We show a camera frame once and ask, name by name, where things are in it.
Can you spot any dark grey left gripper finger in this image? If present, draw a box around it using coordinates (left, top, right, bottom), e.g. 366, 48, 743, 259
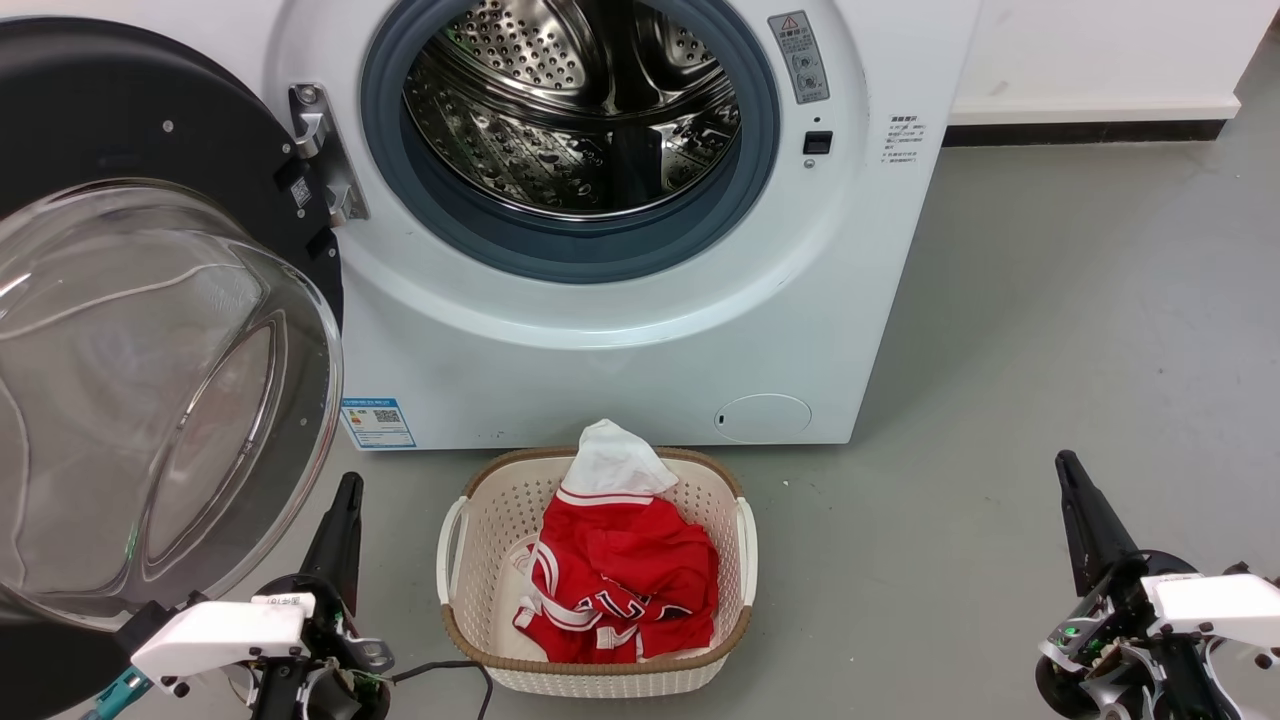
299, 472, 351, 593
338, 473, 365, 614

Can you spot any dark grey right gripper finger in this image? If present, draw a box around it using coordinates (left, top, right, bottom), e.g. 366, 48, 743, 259
1066, 450, 1143, 587
1055, 450, 1101, 599

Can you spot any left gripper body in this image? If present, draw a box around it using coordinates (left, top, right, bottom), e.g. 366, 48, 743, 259
248, 573, 395, 720

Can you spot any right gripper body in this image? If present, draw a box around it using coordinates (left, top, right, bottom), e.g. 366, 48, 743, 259
1034, 552, 1253, 720

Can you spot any washer door glass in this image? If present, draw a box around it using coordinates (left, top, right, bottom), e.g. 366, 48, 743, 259
0, 15, 346, 720

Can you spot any white front-load washing machine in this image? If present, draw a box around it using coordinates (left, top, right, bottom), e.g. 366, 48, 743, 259
255, 0, 986, 451

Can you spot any metal door hinge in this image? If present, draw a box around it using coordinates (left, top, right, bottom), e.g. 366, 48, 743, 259
288, 83, 371, 229

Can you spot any blue energy label sticker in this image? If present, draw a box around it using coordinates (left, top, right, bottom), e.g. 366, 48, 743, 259
340, 398, 417, 451

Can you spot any beige perforated laundry basket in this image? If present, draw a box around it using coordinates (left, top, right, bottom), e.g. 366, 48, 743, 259
436, 446, 759, 698

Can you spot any red and white garment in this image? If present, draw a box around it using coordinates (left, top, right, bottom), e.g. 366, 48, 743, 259
512, 419, 721, 665

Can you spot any round white filter cover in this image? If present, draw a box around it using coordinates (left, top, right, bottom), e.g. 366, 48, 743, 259
713, 393, 813, 444

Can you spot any white text label sticker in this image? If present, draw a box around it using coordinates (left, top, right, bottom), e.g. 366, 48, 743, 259
882, 113, 929, 168

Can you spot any steel perforated washer drum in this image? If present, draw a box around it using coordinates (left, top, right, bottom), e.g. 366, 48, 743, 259
403, 0, 743, 223

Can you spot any grey warning sticker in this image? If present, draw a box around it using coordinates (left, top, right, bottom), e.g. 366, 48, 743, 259
767, 10, 831, 106

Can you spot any thin black cable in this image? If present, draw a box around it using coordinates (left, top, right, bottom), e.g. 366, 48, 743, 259
388, 659, 496, 720

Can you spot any teal cable connector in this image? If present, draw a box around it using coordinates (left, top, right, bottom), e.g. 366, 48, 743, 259
82, 664, 153, 720

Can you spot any black wall baseboard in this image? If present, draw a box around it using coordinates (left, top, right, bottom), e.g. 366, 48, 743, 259
943, 119, 1229, 148

